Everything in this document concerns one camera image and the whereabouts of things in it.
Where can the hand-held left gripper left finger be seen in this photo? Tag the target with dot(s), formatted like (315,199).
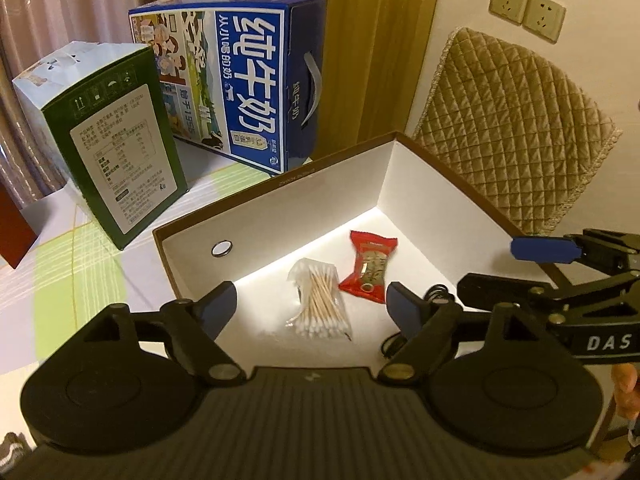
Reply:
(222,306)

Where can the bag of cotton swabs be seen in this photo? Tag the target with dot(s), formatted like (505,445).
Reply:
(320,305)

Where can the blue milk carton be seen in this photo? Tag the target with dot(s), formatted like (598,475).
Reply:
(250,80)

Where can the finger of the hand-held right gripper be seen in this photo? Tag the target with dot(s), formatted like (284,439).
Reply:
(500,287)
(542,249)

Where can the beige wall socket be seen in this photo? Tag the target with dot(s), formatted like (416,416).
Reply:
(544,16)
(509,0)

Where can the striped grey socks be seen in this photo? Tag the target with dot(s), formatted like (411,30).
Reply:
(10,450)

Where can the green milk carton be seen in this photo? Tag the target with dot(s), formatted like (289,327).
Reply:
(125,160)

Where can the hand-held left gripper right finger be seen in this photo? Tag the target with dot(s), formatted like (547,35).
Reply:
(402,306)

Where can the beige curtain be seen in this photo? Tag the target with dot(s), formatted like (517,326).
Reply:
(75,5)

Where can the red-brown tall box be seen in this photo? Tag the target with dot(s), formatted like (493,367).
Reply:
(12,230)

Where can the person's right hand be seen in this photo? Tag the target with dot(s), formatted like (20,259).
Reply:
(627,385)

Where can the brown cardboard box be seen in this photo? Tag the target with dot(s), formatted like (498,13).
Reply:
(310,240)

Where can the wooden door panel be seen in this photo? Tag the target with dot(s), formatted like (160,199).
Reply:
(350,50)

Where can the red candy packet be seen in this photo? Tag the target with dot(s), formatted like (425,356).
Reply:
(370,267)

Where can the checked tablecloth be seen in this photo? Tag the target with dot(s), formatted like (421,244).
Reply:
(90,270)

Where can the chair with quilted cover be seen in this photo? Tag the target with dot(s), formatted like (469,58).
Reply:
(515,130)

